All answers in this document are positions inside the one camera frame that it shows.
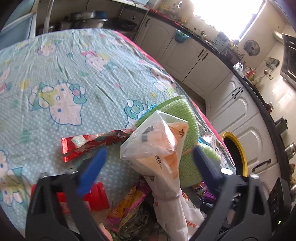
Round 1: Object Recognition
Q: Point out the white purple crumpled wrapper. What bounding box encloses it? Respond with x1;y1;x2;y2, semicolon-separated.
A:
192;181;216;204

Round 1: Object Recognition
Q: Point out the steel range hood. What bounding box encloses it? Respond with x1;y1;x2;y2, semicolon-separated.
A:
280;34;296;89

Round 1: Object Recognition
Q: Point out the white orange plastic bag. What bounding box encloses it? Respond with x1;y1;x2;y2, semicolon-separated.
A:
120;110;204;240

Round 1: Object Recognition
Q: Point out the steel pot with lid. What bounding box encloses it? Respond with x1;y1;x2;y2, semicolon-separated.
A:
70;11;108;29

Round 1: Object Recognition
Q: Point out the steel thermos jug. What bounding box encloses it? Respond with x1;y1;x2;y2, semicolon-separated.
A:
285;142;296;160

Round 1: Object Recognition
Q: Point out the yellow rimmed trash bin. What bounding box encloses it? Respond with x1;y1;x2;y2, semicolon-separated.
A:
221;132;248;177

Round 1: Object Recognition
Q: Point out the dark brown snack wrapper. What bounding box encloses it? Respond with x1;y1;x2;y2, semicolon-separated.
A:
105;180;160;240

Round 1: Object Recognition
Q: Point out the grey electric kettle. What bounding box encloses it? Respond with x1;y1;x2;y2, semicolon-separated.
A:
274;116;288;135

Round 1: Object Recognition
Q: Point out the white cabinet run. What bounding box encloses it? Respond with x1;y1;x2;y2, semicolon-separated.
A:
135;15;280;194

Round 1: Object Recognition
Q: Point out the crushed pink red carton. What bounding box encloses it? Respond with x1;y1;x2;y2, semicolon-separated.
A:
199;131;216;150

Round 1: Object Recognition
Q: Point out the blue hanging sink basket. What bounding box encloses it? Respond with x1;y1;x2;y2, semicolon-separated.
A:
174;29;190;44

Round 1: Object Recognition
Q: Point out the pink blanket under cloth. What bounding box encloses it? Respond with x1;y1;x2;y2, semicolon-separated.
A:
114;30;224;144

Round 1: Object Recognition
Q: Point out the green knitted cloth bundle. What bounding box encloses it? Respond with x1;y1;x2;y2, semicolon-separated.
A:
135;96;223;188

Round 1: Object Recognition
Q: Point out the red snack wrapper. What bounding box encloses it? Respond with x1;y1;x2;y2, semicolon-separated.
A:
61;129;134;162

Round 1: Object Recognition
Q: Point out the black wok pan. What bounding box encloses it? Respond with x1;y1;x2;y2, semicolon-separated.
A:
111;18;137;31

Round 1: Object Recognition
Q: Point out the black granite countertop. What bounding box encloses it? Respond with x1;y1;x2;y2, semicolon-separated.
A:
147;10;290;180

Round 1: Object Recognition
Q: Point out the wall mounted small fan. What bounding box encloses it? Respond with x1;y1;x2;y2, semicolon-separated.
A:
244;40;260;57

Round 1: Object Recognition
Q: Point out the Hello Kitty blue tablecloth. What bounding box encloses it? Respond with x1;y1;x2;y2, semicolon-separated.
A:
0;28;236;232

